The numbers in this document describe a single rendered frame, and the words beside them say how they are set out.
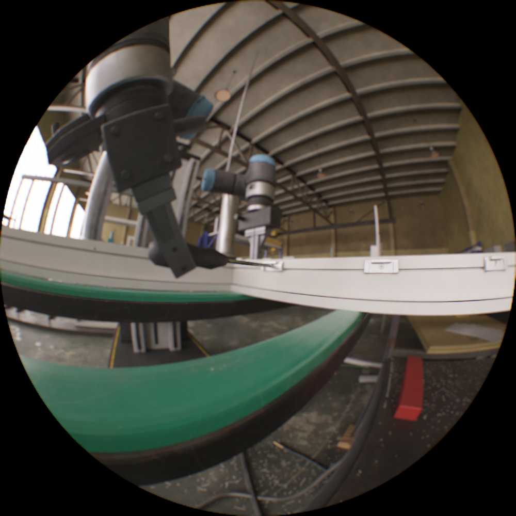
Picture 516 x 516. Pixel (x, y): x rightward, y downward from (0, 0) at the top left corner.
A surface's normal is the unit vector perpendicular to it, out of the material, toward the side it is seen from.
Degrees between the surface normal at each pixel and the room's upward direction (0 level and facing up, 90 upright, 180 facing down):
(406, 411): 90
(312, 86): 180
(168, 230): 136
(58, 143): 127
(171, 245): 115
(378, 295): 90
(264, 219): 90
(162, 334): 90
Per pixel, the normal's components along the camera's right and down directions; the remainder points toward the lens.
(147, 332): 0.65, -0.04
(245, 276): -0.69, -0.11
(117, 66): 0.42, 0.50
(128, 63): 0.62, 0.39
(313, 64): -0.06, 0.99
